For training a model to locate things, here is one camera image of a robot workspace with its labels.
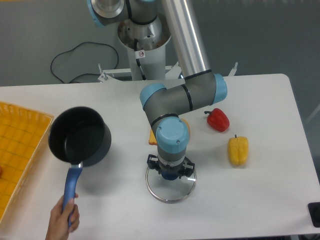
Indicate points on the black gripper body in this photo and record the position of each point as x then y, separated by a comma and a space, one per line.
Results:
170, 167

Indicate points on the black object at table corner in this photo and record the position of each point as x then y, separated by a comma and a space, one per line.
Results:
314, 211

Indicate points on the yellow woven basket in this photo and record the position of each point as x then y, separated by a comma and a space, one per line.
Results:
22, 132

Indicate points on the red bell pepper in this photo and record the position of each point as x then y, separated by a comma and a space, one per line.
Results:
217, 119

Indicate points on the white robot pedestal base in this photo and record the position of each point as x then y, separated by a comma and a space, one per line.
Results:
145, 37

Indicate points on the glass lid with blue knob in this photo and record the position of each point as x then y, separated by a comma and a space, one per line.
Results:
169, 191

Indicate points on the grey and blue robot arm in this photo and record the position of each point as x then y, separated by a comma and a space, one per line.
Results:
163, 106

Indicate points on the black saucepan with blue handle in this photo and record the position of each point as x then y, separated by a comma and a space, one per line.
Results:
78, 136

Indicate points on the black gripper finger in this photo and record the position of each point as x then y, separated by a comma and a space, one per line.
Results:
186, 169
153, 163

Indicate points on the person's hand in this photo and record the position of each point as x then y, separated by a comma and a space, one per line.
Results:
62, 222

